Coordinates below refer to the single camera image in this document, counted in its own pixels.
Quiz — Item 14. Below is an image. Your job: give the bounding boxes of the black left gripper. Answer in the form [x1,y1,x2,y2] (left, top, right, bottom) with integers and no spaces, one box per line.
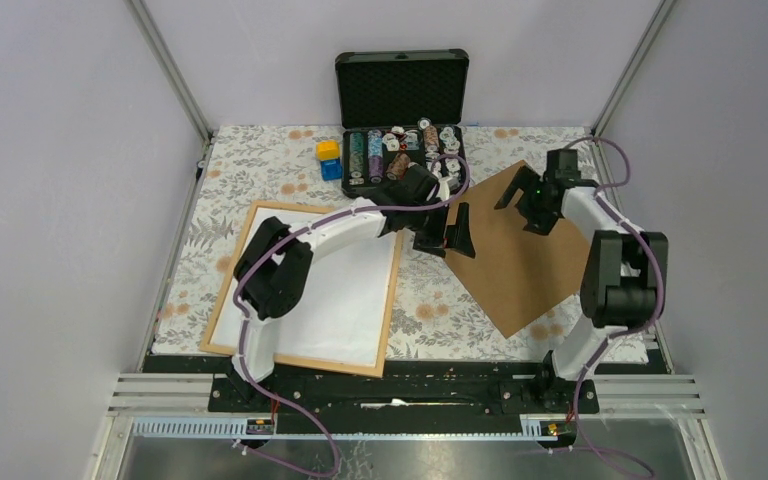
[405,200,474,257]

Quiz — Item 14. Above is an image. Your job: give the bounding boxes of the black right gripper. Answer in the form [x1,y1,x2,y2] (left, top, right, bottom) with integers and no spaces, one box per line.
[496,166,559,237]

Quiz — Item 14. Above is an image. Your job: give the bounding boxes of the brown frame backing board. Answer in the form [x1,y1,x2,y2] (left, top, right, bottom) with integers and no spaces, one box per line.
[444,161,590,338]

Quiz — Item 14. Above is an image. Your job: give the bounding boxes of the light wooden picture frame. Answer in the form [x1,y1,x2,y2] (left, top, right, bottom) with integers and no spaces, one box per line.
[199,199,405,379]

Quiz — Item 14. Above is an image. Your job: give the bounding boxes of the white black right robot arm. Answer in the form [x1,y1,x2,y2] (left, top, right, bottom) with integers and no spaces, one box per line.
[495,148,669,412]

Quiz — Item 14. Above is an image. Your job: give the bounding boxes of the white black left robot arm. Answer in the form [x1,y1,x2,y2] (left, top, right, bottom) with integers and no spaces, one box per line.
[231,156,475,411]

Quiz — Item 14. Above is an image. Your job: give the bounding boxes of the floral patterned table cloth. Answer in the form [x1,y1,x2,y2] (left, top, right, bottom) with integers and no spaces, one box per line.
[150,124,650,365]

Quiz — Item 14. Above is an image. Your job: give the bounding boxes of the black poker chip case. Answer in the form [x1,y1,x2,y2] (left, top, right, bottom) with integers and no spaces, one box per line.
[334,48,470,198]

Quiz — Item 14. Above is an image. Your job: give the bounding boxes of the blue toy block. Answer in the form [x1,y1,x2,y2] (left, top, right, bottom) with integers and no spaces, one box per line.
[319,159,343,181]

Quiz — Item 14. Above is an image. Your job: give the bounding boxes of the yellow toy block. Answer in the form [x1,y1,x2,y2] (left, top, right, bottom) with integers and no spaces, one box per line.
[315,140,341,162]

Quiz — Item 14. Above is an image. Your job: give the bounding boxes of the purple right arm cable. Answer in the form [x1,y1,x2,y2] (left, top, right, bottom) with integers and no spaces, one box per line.
[549,136,665,480]

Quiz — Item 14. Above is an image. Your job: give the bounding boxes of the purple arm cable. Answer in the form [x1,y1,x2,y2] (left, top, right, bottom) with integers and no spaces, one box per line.
[232,154,471,480]
[549,136,665,480]

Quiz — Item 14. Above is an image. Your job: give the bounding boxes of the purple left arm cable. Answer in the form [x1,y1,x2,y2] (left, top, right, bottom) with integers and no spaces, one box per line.
[232,154,471,480]

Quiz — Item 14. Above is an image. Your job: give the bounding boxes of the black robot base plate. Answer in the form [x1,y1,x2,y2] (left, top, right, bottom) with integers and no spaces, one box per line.
[142,354,673,437]

